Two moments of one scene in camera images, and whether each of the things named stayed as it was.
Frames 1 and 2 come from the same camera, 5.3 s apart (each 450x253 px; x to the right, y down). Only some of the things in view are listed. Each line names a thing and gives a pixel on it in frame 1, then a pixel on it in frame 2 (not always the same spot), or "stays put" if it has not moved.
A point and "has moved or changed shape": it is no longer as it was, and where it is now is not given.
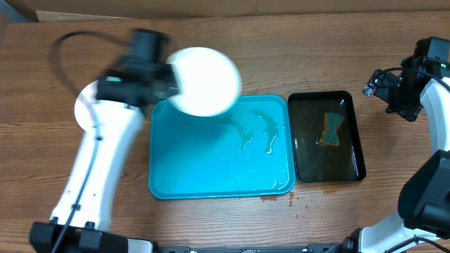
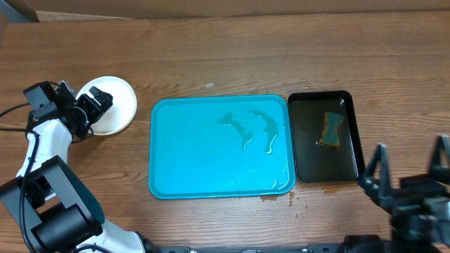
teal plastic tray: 246,151 stays put
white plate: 208,79 has moved or changed shape
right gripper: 381,86 to 412,186
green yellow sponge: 329,135 stays put
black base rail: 313,248 stays put
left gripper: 170,76 to 98,109
